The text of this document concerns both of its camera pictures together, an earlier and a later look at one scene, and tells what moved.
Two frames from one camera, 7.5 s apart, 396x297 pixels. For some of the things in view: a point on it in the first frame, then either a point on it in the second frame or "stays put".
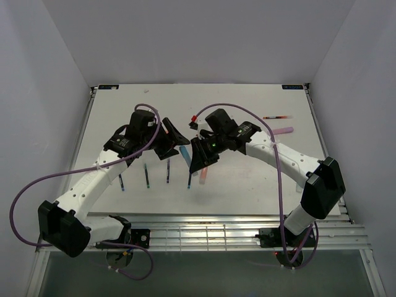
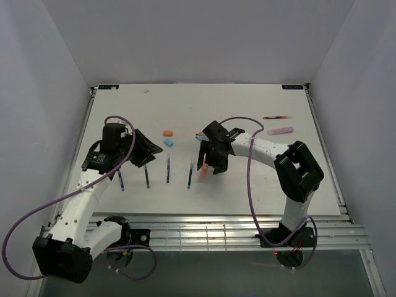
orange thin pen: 279,117 stays put
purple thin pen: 168,164 stays put
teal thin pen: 189,182 stays put
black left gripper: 173,137 → 146,146
